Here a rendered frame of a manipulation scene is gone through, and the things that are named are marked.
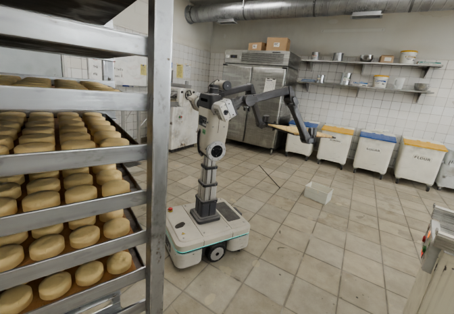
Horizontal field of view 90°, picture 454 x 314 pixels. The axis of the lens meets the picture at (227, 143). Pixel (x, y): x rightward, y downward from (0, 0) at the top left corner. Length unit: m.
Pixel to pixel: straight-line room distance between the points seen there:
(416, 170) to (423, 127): 0.91
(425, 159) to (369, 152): 0.77
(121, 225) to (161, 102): 0.28
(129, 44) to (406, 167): 4.65
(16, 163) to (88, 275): 0.28
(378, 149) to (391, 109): 0.95
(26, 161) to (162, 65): 0.23
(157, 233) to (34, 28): 0.37
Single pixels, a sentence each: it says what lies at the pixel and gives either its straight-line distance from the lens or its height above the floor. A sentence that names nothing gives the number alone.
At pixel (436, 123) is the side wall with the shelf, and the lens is 5.39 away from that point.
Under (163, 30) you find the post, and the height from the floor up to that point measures 1.44.
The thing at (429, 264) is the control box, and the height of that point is 0.74.
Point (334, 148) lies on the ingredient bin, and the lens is 4.71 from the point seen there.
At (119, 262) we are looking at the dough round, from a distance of 0.60.
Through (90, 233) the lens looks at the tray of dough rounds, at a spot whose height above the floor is 1.06.
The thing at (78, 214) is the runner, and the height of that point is 1.14.
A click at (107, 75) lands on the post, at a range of 0.83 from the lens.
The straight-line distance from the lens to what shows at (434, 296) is 1.34.
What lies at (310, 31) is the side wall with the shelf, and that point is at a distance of 5.53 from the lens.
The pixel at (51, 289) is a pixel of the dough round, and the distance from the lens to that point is 0.59.
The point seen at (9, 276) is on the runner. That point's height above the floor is 1.06.
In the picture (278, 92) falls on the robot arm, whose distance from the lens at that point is 1.71.
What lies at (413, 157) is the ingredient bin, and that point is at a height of 0.51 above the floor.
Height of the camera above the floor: 1.37
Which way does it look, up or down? 15 degrees down
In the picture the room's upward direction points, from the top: 6 degrees clockwise
